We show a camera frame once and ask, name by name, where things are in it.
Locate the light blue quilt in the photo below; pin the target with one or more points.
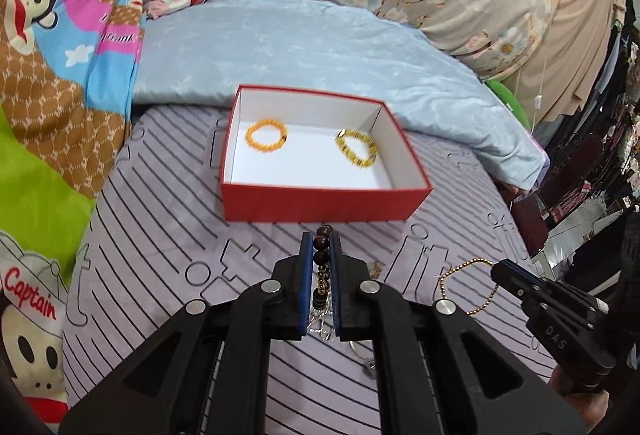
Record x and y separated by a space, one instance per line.
320 50

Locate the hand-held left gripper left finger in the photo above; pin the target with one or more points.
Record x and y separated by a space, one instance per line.
301 285

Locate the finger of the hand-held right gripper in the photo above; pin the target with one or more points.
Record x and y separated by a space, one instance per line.
525 274
515 287

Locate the beige cloth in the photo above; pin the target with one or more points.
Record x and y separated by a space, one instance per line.
575 45

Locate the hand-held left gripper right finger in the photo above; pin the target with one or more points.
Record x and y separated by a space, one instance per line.
339 285

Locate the green plush object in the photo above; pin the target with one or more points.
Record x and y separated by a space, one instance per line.
507 102

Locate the hanging dark clothes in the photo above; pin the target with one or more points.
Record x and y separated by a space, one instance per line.
610 115

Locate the monkey printed blanket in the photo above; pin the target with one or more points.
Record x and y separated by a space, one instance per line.
50 90

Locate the maroon cloth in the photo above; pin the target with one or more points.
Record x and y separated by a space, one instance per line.
530 220

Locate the red cardboard box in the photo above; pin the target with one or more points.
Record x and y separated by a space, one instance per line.
320 205

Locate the silver earring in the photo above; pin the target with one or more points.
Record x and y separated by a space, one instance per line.
367 363

